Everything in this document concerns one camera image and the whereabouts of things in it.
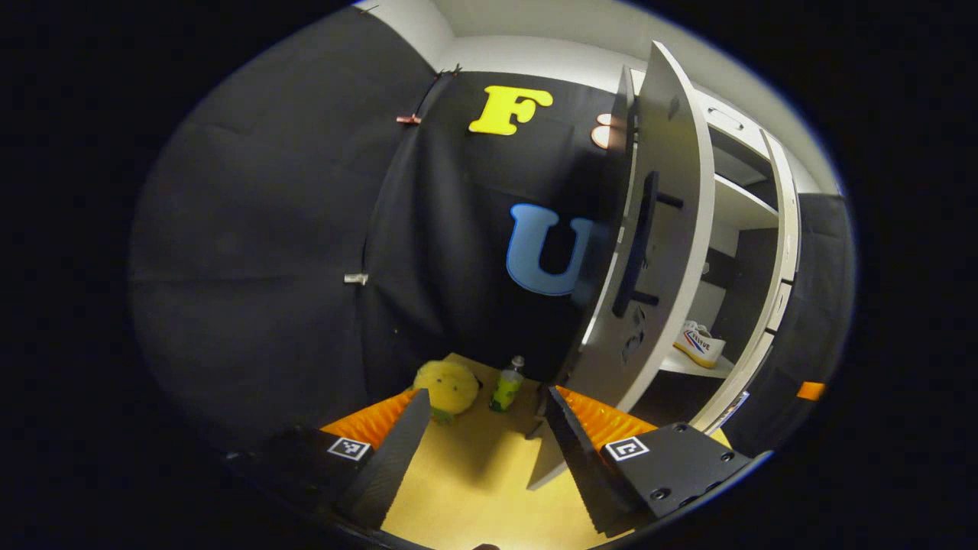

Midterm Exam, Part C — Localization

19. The white canvas shoe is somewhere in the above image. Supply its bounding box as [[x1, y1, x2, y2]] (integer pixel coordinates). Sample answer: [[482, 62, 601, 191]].
[[672, 321, 727, 369]]

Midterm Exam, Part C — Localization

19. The green plastic bottle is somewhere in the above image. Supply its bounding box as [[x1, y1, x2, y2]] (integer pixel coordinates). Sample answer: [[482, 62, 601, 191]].
[[489, 355, 526, 413]]

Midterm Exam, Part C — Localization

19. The white shoe cabinet door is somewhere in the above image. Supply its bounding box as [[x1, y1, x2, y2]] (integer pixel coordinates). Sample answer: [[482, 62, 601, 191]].
[[688, 128, 803, 436], [526, 40, 716, 491]]

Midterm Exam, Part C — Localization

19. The white cabinet shelf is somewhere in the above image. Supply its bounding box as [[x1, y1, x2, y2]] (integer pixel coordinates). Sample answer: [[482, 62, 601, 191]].
[[712, 174, 780, 230], [659, 348, 736, 380]]

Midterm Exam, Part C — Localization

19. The yellow plush toy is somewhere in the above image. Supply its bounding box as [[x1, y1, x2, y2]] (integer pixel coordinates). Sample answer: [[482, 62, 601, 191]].
[[413, 359, 481, 425]]

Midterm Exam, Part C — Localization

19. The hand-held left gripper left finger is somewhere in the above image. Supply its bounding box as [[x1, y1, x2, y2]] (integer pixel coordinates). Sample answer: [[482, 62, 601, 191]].
[[224, 388, 434, 532]]

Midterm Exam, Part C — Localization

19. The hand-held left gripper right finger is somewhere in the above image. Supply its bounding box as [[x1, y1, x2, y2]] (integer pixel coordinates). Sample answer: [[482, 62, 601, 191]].
[[545, 384, 766, 539]]

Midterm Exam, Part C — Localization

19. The white grey shoe cabinet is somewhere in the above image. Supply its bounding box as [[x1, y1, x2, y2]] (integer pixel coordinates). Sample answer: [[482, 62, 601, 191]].
[[623, 67, 803, 438]]

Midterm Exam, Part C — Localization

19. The white cabinet drawer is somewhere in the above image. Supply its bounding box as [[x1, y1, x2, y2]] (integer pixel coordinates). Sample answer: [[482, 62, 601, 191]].
[[630, 69, 774, 154]]

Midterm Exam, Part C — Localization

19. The black door handle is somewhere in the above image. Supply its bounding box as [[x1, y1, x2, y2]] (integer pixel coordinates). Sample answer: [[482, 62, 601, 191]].
[[611, 171, 685, 319]]

